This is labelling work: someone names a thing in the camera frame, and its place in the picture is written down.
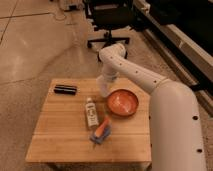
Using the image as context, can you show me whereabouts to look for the translucent white cup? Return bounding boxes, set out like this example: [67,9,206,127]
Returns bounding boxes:
[97,76,109,97]

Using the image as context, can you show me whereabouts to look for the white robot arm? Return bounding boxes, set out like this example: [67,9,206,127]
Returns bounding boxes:
[98,43,207,171]

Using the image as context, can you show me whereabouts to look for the orange ceramic bowl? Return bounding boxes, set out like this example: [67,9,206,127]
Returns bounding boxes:
[107,89,139,117]

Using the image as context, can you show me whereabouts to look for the white plastic bottle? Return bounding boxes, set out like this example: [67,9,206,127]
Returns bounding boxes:
[85,97,99,129]

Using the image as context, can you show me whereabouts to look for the black rectangular case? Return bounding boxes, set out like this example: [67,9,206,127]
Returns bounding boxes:
[54,85,77,95]

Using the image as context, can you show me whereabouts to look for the orange carrot toy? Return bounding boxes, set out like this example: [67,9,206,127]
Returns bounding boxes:
[94,119,109,138]

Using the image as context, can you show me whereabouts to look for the wooden folding table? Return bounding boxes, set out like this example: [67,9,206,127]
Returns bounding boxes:
[26,78,151,164]

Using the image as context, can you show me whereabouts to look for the black office chair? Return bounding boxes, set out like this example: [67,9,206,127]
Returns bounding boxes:
[83,0,138,63]

